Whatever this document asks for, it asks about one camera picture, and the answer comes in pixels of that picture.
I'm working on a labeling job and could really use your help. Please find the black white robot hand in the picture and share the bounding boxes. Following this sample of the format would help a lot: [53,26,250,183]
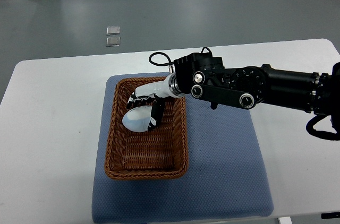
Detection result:
[126,74,183,131]

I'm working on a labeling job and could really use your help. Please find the light blue plush toy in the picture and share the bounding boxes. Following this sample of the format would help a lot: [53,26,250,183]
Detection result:
[122,106,157,133]

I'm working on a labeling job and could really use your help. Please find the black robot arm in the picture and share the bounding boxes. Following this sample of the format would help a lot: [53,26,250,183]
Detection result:
[127,49,339,141]

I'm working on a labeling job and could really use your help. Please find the brown wicker basket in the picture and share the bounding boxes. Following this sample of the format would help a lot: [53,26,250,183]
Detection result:
[104,75,189,180]

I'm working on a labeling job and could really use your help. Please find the lower metal floor plate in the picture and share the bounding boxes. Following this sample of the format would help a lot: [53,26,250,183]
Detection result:
[106,36,121,47]

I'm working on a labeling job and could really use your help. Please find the metal floor plate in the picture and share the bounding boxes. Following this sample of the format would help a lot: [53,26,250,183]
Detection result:
[106,36,121,47]
[106,25,120,36]

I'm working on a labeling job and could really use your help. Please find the upper metal floor plate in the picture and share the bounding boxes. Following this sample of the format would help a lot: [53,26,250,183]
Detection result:
[106,25,120,36]

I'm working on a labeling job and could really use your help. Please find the blue quilted mat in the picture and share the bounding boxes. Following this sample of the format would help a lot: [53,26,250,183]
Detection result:
[92,75,274,223]

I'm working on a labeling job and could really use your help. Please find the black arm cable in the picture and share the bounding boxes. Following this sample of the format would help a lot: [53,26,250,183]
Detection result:
[148,51,176,73]

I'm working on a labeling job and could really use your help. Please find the black table bracket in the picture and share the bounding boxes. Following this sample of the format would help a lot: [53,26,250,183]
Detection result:
[321,212,340,219]

